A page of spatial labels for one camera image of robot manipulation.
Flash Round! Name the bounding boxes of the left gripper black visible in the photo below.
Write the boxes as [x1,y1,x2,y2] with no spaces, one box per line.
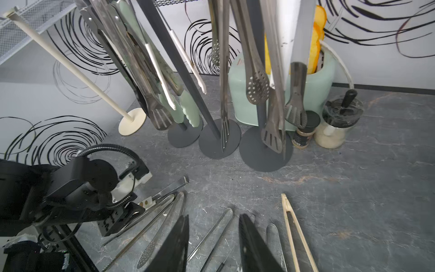
[97,202,146,237]

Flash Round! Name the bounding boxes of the glass sugar jar black lid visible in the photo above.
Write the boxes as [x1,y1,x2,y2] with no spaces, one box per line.
[314,89,364,149]

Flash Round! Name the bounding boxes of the white wire wall basket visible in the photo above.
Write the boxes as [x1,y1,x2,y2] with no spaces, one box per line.
[1,0,76,63]

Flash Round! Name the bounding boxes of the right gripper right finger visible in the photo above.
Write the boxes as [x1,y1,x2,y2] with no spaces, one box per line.
[239,214,283,272]

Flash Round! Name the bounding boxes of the steel v-shaped tongs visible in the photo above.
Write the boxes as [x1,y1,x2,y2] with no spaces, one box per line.
[186,207,235,272]

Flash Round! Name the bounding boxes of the back cream utensil rack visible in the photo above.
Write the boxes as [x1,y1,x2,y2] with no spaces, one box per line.
[3,7,147,136]

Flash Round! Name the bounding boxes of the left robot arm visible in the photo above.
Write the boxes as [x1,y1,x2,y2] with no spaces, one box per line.
[1,144,151,272]

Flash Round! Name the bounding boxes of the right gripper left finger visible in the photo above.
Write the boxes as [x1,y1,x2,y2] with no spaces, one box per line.
[145,215,190,272]

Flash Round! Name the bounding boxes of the large steel tongs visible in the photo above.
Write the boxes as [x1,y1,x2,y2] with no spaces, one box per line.
[75,1,173,131]

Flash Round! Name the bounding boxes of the black wire wall basket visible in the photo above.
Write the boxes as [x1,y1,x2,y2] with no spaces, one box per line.
[154,0,195,7]

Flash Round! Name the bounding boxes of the beige plastic tongs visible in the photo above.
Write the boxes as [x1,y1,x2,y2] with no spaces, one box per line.
[280,193,320,272]

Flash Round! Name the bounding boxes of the small brown spice jar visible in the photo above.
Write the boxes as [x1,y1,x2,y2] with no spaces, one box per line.
[292,111,321,150]

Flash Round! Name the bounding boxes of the mint green toaster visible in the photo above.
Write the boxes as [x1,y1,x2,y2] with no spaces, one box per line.
[228,52,337,126]

